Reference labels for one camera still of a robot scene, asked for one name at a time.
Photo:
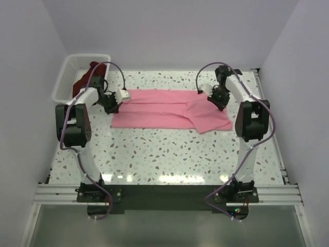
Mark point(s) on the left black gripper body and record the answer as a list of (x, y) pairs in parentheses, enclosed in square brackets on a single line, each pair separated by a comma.
[(109, 103)]

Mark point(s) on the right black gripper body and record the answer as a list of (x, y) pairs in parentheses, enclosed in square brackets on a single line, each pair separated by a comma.
[(220, 95)]

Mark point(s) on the pink t-shirt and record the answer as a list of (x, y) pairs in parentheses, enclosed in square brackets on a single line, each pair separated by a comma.
[(171, 109)]

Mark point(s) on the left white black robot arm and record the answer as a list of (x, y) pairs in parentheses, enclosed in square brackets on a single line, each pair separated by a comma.
[(74, 131)]

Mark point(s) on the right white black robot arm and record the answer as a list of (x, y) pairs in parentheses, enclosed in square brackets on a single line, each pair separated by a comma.
[(251, 124)]

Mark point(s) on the dark red t-shirt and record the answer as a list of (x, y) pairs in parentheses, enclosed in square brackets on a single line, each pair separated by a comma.
[(100, 71)]

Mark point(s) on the white plastic laundry basket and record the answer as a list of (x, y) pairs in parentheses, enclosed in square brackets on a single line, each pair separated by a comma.
[(73, 68)]

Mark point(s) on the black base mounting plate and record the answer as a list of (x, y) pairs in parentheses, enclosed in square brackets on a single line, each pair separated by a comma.
[(233, 199)]

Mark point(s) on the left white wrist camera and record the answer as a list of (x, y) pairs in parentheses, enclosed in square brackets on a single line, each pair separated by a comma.
[(122, 95)]

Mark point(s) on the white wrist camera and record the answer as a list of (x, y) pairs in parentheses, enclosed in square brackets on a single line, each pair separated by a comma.
[(122, 95), (207, 89)]

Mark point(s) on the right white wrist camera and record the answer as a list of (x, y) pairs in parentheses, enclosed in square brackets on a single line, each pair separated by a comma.
[(207, 89)]

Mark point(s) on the aluminium front rail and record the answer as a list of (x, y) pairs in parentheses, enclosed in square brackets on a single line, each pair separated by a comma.
[(64, 194)]

